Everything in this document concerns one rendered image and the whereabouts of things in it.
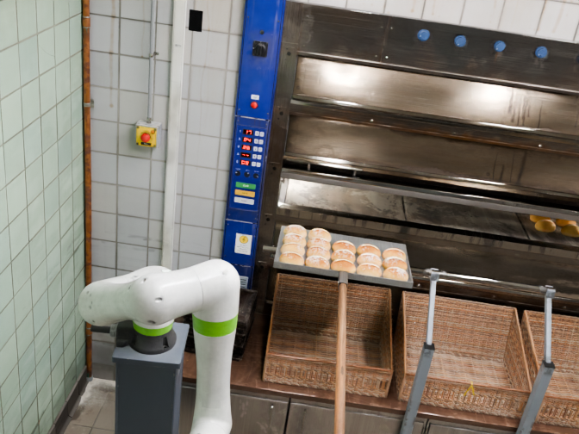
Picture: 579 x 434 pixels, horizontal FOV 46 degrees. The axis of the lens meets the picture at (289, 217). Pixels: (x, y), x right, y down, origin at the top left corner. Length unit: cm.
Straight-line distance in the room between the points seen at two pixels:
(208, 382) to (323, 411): 130
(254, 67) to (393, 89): 59
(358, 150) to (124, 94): 105
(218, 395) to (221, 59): 156
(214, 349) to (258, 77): 146
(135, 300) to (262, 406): 156
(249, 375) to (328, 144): 107
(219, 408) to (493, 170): 174
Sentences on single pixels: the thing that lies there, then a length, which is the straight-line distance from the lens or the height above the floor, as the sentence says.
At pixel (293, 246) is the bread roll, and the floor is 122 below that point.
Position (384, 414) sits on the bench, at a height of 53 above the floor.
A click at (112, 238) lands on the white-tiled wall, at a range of 339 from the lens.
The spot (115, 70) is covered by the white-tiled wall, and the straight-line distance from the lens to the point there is 306.
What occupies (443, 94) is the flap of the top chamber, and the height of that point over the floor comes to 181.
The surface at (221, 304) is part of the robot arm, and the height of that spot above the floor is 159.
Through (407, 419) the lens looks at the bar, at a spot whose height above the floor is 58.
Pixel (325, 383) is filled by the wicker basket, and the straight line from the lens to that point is 303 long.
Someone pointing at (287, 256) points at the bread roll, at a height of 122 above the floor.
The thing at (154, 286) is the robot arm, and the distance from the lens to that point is 160.
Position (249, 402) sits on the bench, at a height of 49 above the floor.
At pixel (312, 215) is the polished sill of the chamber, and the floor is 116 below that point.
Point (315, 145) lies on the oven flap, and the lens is 299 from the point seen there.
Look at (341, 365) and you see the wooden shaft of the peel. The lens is 217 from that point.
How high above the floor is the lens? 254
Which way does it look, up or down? 26 degrees down
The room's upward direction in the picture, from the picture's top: 8 degrees clockwise
